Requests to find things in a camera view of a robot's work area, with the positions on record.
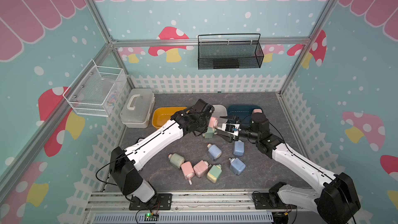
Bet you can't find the white plastic storage tub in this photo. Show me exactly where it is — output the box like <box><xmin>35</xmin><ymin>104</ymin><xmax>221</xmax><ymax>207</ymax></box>
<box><xmin>212</xmin><ymin>104</ymin><xmax>228</xmax><ymax>118</ymax></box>

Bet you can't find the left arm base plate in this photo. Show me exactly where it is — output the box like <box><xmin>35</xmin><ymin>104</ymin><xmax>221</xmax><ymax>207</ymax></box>
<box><xmin>126</xmin><ymin>194</ymin><xmax>173</xmax><ymax>211</ymax></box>

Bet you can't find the dark teal storage tub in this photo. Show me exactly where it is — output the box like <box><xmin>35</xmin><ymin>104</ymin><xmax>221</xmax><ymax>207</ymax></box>
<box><xmin>227</xmin><ymin>104</ymin><xmax>263</xmax><ymax>124</ymax></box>

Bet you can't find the yellow plastic storage tub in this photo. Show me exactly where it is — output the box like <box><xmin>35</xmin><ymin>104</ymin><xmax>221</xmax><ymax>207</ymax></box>
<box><xmin>152</xmin><ymin>107</ymin><xmax>186</xmax><ymax>129</ymax></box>

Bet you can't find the green circuit board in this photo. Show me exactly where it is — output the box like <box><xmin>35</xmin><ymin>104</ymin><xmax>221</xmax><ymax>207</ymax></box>
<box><xmin>144</xmin><ymin>213</ymin><xmax>159</xmax><ymax>222</ymax></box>

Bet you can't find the black wire mesh basket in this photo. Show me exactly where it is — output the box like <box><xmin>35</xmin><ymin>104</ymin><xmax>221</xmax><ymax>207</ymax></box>
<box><xmin>198</xmin><ymin>33</ymin><xmax>264</xmax><ymax>70</ymax></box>

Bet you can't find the pale green round sharpener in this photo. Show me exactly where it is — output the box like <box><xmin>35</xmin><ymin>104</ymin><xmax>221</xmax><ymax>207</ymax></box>
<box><xmin>168</xmin><ymin>153</ymin><xmax>185</xmax><ymax>169</ymax></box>

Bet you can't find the blue sharpener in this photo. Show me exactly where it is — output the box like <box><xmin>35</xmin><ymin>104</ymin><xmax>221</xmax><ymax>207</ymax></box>
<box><xmin>207</xmin><ymin>144</ymin><xmax>222</xmax><ymax>160</ymax></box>
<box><xmin>229</xmin><ymin>158</ymin><xmax>246</xmax><ymax>175</ymax></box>
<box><xmin>233</xmin><ymin>141</ymin><xmax>245</xmax><ymax>157</ymax></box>

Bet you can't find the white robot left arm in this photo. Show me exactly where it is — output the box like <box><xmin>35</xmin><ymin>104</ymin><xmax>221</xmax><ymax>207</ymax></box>
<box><xmin>109</xmin><ymin>99</ymin><xmax>215</xmax><ymax>203</ymax></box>

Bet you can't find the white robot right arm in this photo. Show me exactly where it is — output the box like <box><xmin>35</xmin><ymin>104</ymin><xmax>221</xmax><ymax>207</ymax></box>
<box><xmin>209</xmin><ymin>112</ymin><xmax>361</xmax><ymax>224</ymax></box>

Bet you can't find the green sharpener lower centre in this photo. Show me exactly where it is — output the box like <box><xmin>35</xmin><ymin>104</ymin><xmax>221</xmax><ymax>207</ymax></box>
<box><xmin>207</xmin><ymin>164</ymin><xmax>222</xmax><ymax>183</ymax></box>

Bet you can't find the pink sharpener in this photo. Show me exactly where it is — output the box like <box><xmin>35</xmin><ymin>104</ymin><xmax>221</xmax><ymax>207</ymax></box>
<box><xmin>208</xmin><ymin>117</ymin><xmax>219</xmax><ymax>129</ymax></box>
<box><xmin>252</xmin><ymin>108</ymin><xmax>263</xmax><ymax>114</ymax></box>
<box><xmin>181</xmin><ymin>161</ymin><xmax>195</xmax><ymax>185</ymax></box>
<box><xmin>193</xmin><ymin>160</ymin><xmax>210</xmax><ymax>178</ymax></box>

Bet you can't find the blue sharpener centre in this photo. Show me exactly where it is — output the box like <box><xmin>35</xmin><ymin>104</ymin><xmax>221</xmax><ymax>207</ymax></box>
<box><xmin>207</xmin><ymin>144</ymin><xmax>222</xmax><ymax>160</ymax></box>

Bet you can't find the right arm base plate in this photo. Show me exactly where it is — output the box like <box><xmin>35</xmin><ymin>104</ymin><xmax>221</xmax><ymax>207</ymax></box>
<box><xmin>251</xmin><ymin>191</ymin><xmax>297</xmax><ymax>212</ymax></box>

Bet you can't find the white lidded plastic case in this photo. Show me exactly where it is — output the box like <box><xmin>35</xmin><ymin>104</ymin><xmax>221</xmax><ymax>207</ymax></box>
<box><xmin>120</xmin><ymin>89</ymin><xmax>155</xmax><ymax>129</ymax></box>

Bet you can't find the blue sharpener upper right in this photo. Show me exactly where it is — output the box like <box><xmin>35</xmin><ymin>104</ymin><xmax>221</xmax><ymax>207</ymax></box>
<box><xmin>233</xmin><ymin>141</ymin><xmax>245</xmax><ymax>157</ymax></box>

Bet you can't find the blue sharpener lower right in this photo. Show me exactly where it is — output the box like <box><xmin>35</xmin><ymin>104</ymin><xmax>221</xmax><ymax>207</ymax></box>
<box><xmin>229</xmin><ymin>158</ymin><xmax>246</xmax><ymax>175</ymax></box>

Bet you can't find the white wire wall basket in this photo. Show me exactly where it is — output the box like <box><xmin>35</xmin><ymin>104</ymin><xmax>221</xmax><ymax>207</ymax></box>
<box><xmin>63</xmin><ymin>60</ymin><xmax>127</xmax><ymax>117</ymax></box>

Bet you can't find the green sharpener near tubs left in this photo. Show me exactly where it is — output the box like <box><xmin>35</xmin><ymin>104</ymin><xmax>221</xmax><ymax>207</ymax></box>
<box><xmin>202</xmin><ymin>127</ymin><xmax>217</xmax><ymax>139</ymax></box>

